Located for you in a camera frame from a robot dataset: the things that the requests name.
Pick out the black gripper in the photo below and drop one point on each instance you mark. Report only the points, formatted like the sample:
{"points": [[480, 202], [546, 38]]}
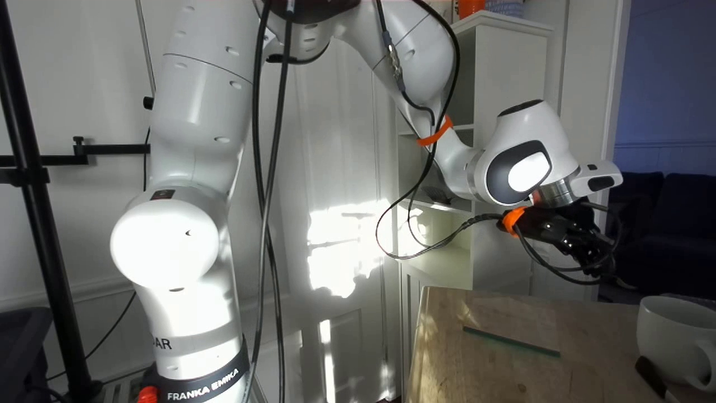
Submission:
{"points": [[561, 227]]}

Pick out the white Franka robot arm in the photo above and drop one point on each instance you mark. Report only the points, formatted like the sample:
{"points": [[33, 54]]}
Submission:
{"points": [[193, 113]]}

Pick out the white mug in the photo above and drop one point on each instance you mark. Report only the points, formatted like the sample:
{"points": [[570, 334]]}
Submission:
{"points": [[673, 340]]}

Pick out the thin green strip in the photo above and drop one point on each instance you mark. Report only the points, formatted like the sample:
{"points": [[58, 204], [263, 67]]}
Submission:
{"points": [[515, 343]]}

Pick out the orange object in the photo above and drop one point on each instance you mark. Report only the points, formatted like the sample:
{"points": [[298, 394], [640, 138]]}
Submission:
{"points": [[471, 7]]}

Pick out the red base button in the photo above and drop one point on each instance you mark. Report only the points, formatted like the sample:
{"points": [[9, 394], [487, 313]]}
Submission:
{"points": [[148, 396]]}

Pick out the small black clamp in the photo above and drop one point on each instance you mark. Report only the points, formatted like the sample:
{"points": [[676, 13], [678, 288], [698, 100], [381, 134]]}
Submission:
{"points": [[148, 101]]}

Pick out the black tripod stand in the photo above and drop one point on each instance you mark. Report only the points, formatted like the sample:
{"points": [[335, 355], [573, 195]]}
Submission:
{"points": [[41, 247]]}

